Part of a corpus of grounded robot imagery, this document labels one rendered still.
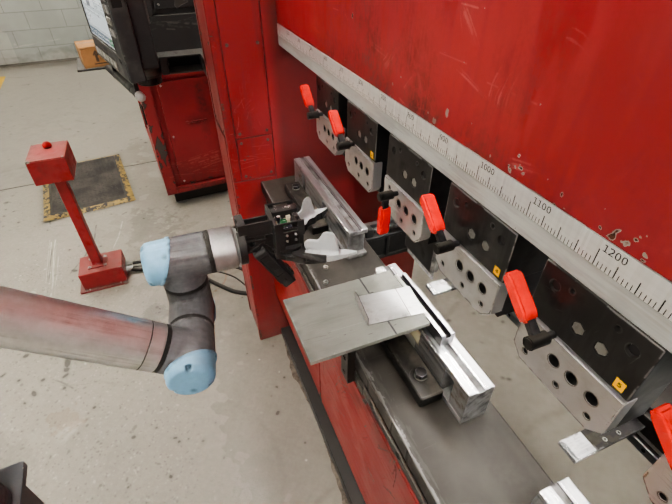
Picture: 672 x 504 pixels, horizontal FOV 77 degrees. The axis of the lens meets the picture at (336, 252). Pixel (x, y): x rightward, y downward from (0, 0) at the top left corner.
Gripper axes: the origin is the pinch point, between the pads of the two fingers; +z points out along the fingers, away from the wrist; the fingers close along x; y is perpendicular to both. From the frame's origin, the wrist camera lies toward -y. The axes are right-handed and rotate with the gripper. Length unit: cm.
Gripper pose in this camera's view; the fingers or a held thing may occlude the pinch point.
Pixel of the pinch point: (342, 232)
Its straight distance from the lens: 81.6
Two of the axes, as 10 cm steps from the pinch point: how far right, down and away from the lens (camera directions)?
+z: 9.3, -2.2, 3.0
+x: -3.7, -5.9, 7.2
